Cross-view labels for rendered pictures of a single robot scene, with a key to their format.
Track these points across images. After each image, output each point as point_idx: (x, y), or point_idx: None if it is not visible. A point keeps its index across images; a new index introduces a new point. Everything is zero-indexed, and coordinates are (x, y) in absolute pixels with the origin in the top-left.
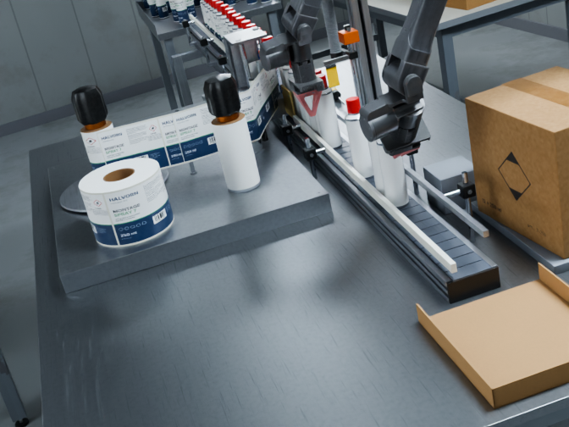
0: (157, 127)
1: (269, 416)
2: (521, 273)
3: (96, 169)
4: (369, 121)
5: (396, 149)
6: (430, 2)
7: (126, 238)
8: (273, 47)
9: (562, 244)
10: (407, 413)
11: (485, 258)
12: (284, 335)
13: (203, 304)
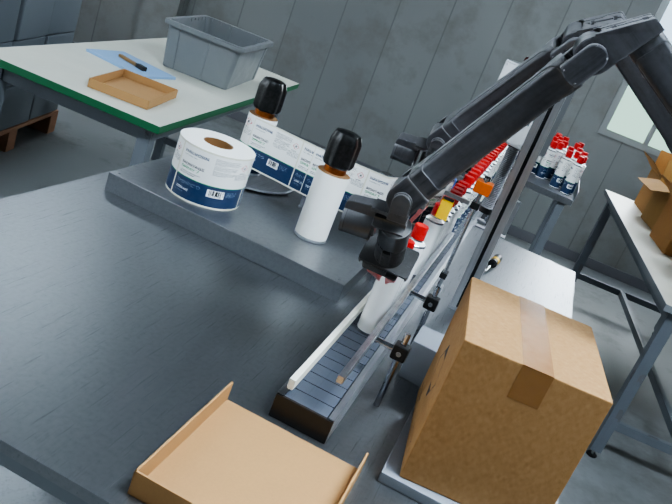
0: (299, 148)
1: (17, 339)
2: (358, 453)
3: (217, 132)
4: (345, 208)
5: (368, 263)
6: (467, 141)
7: (178, 188)
8: (405, 141)
9: (406, 459)
10: (78, 429)
11: (337, 410)
12: (139, 318)
13: (146, 262)
